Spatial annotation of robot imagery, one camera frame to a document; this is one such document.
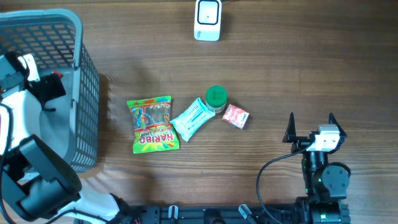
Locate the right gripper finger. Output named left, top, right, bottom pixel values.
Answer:
left=282, top=112, right=296, bottom=143
left=328, top=113, right=347, bottom=139

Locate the red Nescafe stick sachet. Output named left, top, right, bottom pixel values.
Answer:
left=52, top=70, right=63, bottom=79

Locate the green lid jar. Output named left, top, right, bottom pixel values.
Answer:
left=205, top=85, right=228, bottom=113

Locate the mint wet wipes pack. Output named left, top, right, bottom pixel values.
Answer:
left=171, top=98, right=215, bottom=142

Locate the green Haribo worms bag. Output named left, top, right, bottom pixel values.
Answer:
left=127, top=96, right=180, bottom=154

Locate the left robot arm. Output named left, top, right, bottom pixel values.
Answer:
left=1, top=52, right=139, bottom=223

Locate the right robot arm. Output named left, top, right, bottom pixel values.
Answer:
left=282, top=113, right=351, bottom=224

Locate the white barcode scanner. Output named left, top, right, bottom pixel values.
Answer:
left=193, top=0, right=222, bottom=42

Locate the grey plastic shopping basket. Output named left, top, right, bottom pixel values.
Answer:
left=1, top=9, right=100, bottom=173

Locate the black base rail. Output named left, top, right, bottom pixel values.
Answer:
left=132, top=202, right=351, bottom=224

